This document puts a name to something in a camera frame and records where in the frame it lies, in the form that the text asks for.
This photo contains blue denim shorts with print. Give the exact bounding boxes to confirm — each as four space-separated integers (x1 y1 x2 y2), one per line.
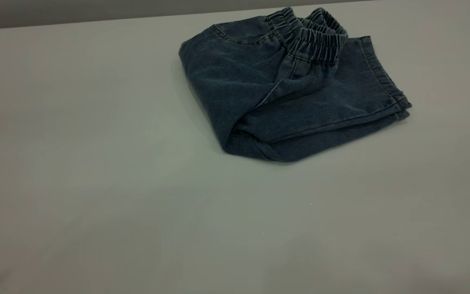
178 7 413 163

